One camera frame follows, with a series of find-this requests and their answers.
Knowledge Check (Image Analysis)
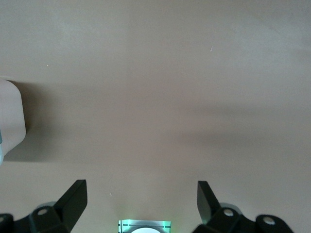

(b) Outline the pink translucent storage box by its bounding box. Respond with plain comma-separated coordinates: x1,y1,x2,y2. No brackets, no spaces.
0,78,27,158

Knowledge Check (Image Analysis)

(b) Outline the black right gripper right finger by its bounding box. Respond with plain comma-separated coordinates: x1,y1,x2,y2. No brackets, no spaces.
193,180,296,233

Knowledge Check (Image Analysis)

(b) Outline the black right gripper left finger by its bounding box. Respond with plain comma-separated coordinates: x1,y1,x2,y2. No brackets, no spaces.
0,179,88,233

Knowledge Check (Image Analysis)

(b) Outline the white glossy box lid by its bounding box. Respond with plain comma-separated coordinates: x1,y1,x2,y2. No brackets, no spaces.
0,128,4,168

